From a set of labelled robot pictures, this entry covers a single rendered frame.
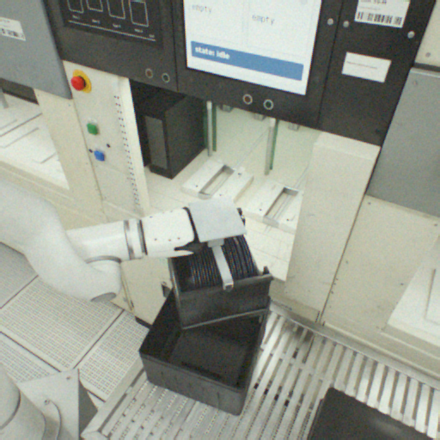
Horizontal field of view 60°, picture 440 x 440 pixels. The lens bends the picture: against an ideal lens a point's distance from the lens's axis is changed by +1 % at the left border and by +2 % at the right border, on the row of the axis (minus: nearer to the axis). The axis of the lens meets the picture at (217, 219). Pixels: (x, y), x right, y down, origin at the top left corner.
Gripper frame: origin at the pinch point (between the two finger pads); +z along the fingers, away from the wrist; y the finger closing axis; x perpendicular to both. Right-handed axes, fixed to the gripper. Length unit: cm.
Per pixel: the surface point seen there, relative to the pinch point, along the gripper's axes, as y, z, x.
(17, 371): -48, -86, -125
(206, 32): -25.4, 5.0, 30.6
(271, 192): -45, 34, -34
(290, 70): -12.0, 18.6, 26.6
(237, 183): -53, 23, -34
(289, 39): -12.6, 17.8, 32.2
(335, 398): 28, 23, -39
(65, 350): -53, -64, -125
